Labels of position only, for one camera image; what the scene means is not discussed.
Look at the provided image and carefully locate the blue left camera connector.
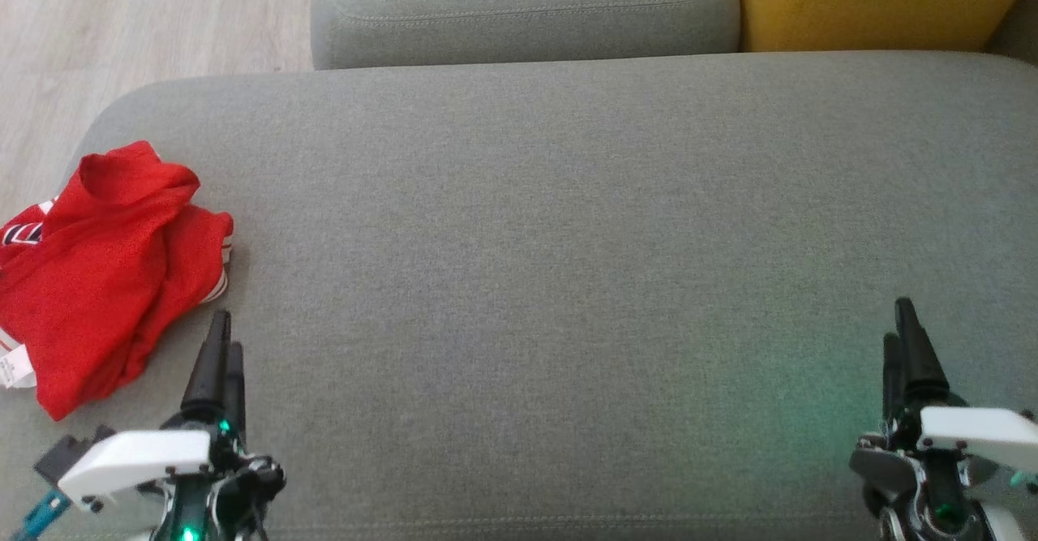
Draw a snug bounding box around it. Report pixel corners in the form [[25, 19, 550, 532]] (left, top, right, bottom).
[[8, 488, 71, 541]]

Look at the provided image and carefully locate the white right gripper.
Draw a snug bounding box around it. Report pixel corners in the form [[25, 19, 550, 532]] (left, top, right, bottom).
[[850, 298, 1038, 503]]

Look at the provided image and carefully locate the large grey fabric ottoman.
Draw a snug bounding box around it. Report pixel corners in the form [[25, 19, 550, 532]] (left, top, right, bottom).
[[0, 50, 1038, 541]]

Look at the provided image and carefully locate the grey sofa seat cushion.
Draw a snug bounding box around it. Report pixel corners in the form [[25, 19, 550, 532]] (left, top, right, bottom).
[[311, 0, 742, 71]]

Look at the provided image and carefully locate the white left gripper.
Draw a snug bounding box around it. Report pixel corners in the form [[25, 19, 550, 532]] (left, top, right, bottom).
[[57, 310, 286, 511]]

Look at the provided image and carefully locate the red striped-trim jersey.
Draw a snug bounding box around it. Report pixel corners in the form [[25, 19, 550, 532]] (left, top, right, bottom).
[[0, 141, 204, 423]]

